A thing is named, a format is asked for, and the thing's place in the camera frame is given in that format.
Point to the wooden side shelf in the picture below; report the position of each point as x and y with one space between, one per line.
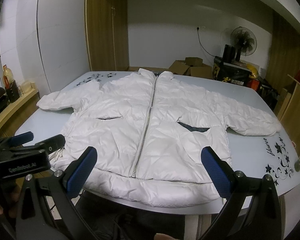
15 114

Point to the wooden cabinet right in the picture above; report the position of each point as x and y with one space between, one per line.
291 117

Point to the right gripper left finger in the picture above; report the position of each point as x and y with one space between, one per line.
46 210

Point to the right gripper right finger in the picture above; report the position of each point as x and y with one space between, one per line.
252 209

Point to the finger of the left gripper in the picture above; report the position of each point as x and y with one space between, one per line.
17 140
49 145

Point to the yellow helmet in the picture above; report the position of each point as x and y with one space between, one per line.
253 70

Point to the black standing fan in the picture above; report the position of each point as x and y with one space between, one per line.
244 41

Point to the brown cardboard box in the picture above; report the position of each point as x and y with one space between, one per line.
191 66

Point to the white puffer jacket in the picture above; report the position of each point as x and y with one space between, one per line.
149 131

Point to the black yellow delivery box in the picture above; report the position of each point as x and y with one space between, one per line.
235 73

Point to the oil bottle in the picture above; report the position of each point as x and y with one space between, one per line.
10 85

